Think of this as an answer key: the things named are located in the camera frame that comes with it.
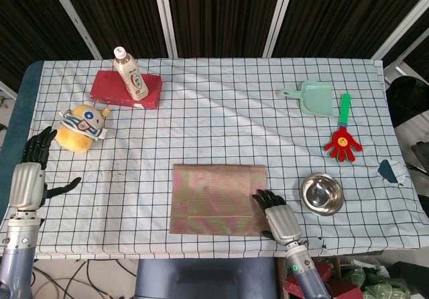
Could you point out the beige milk tea bottle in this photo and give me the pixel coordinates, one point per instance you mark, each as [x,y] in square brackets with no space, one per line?
[132,76]

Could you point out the stainless steel bowl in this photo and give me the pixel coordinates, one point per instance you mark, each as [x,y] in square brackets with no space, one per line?
[321,195]

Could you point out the yellow plush toy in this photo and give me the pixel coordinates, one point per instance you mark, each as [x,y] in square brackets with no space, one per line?
[75,138]

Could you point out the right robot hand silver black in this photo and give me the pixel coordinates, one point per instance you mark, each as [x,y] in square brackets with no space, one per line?
[281,222]

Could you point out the white partition frame post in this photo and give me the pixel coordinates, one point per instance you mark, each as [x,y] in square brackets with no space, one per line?
[278,17]
[402,24]
[72,17]
[166,17]

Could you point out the green leaf patterned cloth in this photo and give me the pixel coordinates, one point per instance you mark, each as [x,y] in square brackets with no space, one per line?
[385,287]

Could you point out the grey blue robot torso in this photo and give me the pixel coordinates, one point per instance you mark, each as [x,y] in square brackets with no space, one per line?
[207,279]

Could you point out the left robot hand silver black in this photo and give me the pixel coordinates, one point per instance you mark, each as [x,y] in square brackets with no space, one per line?
[28,185]

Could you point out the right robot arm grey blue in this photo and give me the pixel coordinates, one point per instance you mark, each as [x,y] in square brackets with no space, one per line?
[306,275]

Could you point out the red brick block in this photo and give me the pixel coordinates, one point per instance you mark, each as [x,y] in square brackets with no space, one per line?
[110,88]

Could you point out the black bulky bag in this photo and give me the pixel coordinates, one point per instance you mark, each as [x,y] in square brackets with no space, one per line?
[407,99]

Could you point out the mint green plastic dustpan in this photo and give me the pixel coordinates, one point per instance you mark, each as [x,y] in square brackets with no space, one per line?
[316,99]

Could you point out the brown woven placemat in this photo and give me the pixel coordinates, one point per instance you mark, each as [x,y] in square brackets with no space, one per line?
[214,201]

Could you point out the white checked tablecloth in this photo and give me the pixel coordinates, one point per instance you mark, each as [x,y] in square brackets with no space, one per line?
[218,124]

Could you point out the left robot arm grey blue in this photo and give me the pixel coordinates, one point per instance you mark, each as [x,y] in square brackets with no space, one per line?
[18,255]

